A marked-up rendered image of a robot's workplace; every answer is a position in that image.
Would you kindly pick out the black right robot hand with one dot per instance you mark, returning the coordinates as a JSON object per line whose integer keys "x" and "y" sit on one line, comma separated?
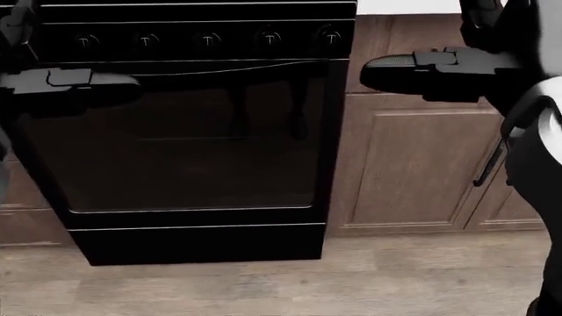
{"x": 439, "y": 77}

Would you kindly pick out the black oven bottom drawer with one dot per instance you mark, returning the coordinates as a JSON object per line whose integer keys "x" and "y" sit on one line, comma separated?
{"x": 197, "y": 243}

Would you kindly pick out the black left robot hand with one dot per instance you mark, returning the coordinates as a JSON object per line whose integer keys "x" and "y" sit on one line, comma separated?
{"x": 66, "y": 87}

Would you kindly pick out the black oven knob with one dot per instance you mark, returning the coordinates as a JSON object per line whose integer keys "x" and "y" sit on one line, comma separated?
{"x": 269, "y": 37}
{"x": 145, "y": 40}
{"x": 83, "y": 41}
{"x": 330, "y": 36}
{"x": 207, "y": 39}

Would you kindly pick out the brown wooden drawer front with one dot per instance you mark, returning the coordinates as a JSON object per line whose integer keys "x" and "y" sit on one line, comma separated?
{"x": 395, "y": 49}

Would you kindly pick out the brown wooden cabinet door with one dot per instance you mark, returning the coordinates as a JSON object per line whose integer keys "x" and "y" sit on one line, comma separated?
{"x": 417, "y": 164}
{"x": 26, "y": 204}
{"x": 509, "y": 207}

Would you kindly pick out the black oven stove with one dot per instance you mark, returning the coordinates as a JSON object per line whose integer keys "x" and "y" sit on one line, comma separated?
{"x": 193, "y": 148}

